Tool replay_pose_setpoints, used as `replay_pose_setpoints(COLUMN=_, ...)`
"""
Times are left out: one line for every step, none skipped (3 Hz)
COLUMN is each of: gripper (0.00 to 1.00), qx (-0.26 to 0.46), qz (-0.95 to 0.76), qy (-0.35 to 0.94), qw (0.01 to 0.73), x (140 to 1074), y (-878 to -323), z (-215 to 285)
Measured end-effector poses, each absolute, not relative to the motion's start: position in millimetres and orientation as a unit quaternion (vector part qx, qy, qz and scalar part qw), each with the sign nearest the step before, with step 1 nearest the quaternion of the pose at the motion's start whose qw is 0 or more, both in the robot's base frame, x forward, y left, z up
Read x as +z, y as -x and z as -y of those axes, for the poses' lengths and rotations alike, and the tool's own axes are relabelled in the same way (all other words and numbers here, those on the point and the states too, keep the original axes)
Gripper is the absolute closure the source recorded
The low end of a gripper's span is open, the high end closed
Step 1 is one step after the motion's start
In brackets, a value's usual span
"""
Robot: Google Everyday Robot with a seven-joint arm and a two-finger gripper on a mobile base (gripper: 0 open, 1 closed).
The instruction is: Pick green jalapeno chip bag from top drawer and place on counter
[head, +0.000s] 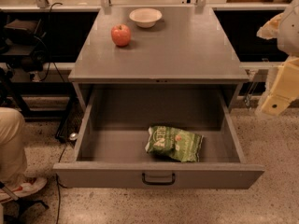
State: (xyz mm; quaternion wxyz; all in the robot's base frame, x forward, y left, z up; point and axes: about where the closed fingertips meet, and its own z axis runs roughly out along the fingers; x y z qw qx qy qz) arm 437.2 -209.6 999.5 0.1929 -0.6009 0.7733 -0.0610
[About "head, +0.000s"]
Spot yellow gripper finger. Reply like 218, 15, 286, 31
256, 13, 282, 40
261, 58, 299, 116

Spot green jalapeno chip bag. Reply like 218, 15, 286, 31
145, 126, 203, 162

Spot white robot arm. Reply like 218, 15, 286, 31
256, 0, 299, 118

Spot grey cabinet counter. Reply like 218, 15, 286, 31
68, 6, 249, 107

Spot grey open drawer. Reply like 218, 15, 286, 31
54, 87, 264, 189

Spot white bowl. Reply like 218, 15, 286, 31
129, 8, 162, 28

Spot red apple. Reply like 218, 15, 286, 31
111, 24, 131, 47

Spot silver round caster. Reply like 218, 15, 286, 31
69, 133, 78, 141

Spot black equipment on shelf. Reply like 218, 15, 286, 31
0, 15, 47, 73

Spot white red sneaker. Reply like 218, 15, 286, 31
0, 177, 48, 203

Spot person's leg beige trousers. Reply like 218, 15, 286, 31
0, 107, 27, 189

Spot black office chair base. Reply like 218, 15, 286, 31
0, 182, 49, 224

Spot black drawer handle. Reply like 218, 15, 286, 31
141, 173, 176, 186

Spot black floor cable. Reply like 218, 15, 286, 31
54, 143, 68, 224

